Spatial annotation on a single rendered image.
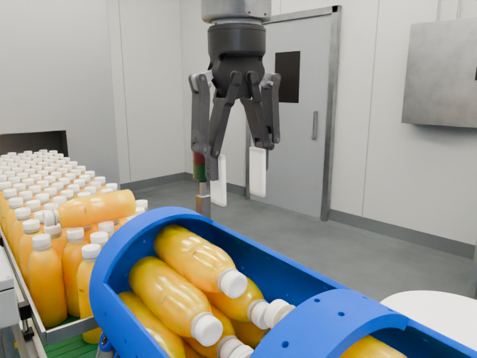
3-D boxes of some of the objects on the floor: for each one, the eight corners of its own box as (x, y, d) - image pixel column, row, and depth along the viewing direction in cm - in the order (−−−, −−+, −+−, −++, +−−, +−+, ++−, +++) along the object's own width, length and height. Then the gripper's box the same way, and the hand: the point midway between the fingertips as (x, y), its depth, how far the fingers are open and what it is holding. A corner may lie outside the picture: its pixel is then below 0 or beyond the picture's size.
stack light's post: (207, 463, 154) (201, 197, 129) (201, 455, 158) (194, 194, 132) (215, 457, 157) (211, 195, 131) (210, 450, 160) (204, 192, 134)
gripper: (184, 14, 41) (193, 221, 47) (310, 26, 52) (305, 192, 58) (154, 23, 47) (165, 206, 53) (273, 32, 58) (272, 182, 64)
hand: (238, 178), depth 55 cm, fingers open, 6 cm apart
